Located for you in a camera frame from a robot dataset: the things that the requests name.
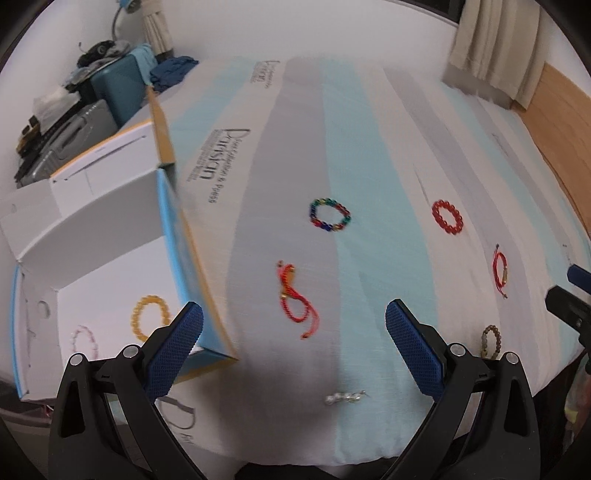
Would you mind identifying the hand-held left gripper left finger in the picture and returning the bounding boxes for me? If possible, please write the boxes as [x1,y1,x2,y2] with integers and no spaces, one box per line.
[48,301,208,480]

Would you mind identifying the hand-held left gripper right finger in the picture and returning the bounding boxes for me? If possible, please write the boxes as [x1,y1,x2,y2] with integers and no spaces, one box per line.
[383,299,541,480]

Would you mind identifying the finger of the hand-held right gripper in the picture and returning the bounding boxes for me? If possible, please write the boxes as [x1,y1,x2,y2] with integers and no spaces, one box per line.
[545,286,591,343]
[567,264,591,289]

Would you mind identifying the thin red string bracelet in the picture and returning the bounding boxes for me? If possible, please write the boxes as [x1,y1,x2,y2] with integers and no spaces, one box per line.
[492,244,511,300]

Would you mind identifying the white cardboard box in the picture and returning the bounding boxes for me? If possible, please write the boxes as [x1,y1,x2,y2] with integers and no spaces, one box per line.
[0,85,238,402]

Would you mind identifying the red braided cord bracelet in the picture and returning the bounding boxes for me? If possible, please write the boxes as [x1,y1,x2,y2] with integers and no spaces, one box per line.
[277,260,320,341]

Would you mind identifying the red bead bracelet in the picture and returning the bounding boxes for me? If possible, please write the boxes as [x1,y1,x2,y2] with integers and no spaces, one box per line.
[431,199,464,234]

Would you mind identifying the multicoloured bead bracelet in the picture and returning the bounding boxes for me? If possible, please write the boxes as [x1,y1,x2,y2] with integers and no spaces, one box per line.
[308,198,352,233]

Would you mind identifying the wooden board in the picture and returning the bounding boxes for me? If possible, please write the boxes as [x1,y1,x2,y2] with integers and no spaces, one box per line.
[512,62,591,232]

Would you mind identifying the striped bed sheet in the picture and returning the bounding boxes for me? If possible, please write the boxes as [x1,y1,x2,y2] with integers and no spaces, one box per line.
[148,55,591,467]

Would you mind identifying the grey suitcase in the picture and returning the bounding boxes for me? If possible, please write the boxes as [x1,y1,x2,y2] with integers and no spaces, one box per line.
[16,99,118,188]

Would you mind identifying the beige curtain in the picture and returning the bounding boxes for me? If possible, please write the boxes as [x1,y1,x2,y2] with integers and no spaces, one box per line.
[443,0,548,109]

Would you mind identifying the teal suitcase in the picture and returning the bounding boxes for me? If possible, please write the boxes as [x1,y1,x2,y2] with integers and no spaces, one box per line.
[90,46,155,130]

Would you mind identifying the dark blue clothes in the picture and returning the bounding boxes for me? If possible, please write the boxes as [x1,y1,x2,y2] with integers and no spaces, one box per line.
[150,55,199,93]

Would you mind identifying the blue desk lamp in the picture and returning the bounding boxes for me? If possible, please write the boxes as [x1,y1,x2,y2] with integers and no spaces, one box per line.
[111,0,144,40]

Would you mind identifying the yellow bead bracelet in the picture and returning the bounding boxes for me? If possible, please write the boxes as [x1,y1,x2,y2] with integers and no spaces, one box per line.
[130,295,172,344]

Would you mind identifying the brown bead bracelet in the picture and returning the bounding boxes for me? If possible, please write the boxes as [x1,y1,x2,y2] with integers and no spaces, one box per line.
[480,324,502,358]

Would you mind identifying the silver pearl bead bracelet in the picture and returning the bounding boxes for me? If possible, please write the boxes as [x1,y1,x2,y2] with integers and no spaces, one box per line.
[324,390,370,407]

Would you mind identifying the pink bead bracelet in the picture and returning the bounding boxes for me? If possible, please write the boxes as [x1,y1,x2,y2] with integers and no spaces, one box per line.
[69,324,100,363]

